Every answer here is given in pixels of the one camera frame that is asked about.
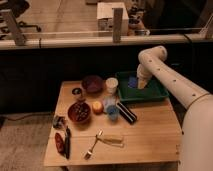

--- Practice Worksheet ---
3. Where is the blue sponge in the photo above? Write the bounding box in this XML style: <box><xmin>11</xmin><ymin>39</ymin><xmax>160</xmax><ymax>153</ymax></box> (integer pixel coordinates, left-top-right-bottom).
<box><xmin>128</xmin><ymin>77</ymin><xmax>138</xmax><ymax>88</ymax></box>

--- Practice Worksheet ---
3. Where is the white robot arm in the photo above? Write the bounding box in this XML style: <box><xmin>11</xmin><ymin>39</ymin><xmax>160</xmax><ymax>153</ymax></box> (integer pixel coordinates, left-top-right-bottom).
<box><xmin>137</xmin><ymin>46</ymin><xmax>213</xmax><ymax>171</ymax></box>

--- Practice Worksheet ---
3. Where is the green plastic tray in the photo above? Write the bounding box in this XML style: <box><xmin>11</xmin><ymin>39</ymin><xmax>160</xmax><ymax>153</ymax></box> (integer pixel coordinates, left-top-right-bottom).
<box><xmin>115</xmin><ymin>71</ymin><xmax>169</xmax><ymax>103</ymax></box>

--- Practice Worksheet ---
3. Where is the white cup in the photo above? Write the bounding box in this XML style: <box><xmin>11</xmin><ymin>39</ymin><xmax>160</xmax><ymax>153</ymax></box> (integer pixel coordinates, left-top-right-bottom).
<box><xmin>106</xmin><ymin>77</ymin><xmax>118</xmax><ymax>94</ymax></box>

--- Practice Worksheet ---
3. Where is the black rectangular brush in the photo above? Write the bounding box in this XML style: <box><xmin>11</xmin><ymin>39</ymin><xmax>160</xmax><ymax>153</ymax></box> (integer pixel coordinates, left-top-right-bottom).
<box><xmin>117</xmin><ymin>102</ymin><xmax>137</xmax><ymax>124</ymax></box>

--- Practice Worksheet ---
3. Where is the clear plastic cup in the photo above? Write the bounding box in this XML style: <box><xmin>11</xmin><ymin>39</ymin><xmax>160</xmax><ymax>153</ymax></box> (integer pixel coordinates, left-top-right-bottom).
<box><xmin>102</xmin><ymin>96</ymin><xmax>116</xmax><ymax>111</ymax></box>

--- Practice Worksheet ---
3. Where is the blue plastic cup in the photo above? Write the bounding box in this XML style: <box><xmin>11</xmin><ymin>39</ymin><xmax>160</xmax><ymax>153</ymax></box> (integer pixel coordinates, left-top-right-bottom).
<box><xmin>106</xmin><ymin>105</ymin><xmax>119</xmax><ymax>121</ymax></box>

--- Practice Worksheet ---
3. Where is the purple bowl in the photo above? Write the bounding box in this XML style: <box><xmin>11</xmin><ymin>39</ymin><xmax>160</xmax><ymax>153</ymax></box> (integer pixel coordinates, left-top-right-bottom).
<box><xmin>82</xmin><ymin>75</ymin><xmax>103</xmax><ymax>93</ymax></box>

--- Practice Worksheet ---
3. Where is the apple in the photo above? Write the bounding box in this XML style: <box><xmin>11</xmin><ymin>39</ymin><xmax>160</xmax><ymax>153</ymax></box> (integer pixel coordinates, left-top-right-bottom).
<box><xmin>92</xmin><ymin>101</ymin><xmax>103</xmax><ymax>114</ymax></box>

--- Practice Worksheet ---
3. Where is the small dark tin can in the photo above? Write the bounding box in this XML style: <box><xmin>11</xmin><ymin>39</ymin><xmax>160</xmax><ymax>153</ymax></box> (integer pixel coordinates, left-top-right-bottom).
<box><xmin>72</xmin><ymin>87</ymin><xmax>83</xmax><ymax>100</ymax></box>

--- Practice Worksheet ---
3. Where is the red bowl with food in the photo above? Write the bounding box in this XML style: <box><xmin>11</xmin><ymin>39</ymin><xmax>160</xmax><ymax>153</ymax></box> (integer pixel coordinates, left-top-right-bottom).
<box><xmin>68</xmin><ymin>102</ymin><xmax>91</xmax><ymax>124</ymax></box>

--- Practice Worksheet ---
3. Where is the white cardboard box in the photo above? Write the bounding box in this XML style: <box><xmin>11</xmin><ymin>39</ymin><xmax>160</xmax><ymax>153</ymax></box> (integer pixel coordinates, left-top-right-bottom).
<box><xmin>97</xmin><ymin>2</ymin><xmax>129</xmax><ymax>35</ymax></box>

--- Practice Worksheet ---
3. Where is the metal fork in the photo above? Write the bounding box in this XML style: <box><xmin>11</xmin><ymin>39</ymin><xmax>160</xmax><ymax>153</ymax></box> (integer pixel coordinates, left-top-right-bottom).
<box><xmin>84</xmin><ymin>131</ymin><xmax>103</xmax><ymax>160</ymax></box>

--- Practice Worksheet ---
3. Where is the black marker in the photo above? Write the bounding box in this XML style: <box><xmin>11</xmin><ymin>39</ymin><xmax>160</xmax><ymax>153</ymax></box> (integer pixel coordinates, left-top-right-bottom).
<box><xmin>65</xmin><ymin>127</ymin><xmax>71</xmax><ymax>159</ymax></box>

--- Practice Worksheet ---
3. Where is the red spoon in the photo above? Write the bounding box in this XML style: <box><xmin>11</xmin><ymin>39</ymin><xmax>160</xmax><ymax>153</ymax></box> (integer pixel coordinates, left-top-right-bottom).
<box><xmin>55</xmin><ymin>133</ymin><xmax>65</xmax><ymax>154</ymax></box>

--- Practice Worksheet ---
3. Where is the office chair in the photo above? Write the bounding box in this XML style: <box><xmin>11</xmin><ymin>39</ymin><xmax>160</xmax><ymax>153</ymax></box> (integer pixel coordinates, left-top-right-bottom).
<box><xmin>0</xmin><ymin>0</ymin><xmax>42</xmax><ymax>33</ymax></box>

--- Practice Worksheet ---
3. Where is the cream handled utensil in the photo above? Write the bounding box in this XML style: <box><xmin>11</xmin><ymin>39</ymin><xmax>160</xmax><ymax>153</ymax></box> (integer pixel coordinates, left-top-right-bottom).
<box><xmin>98</xmin><ymin>135</ymin><xmax>124</xmax><ymax>147</ymax></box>

